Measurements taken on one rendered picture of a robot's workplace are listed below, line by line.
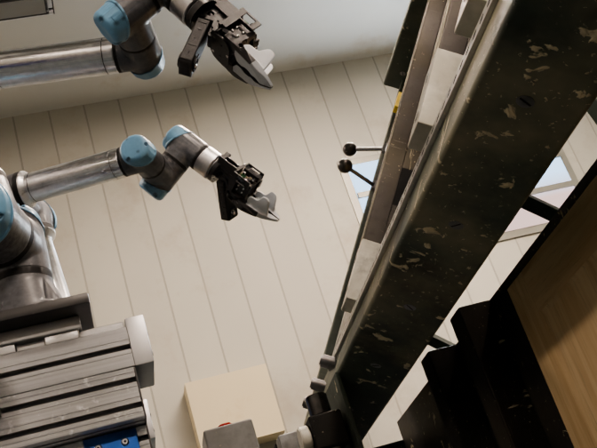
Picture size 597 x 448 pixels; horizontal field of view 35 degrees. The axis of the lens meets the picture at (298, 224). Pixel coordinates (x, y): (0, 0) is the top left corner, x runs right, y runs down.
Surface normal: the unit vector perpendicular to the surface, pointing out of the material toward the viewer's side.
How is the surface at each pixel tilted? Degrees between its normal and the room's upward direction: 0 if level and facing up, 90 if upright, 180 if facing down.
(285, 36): 180
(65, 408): 90
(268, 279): 90
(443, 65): 90
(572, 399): 90
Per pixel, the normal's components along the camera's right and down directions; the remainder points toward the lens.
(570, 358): -0.95, 0.21
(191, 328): 0.13, -0.47
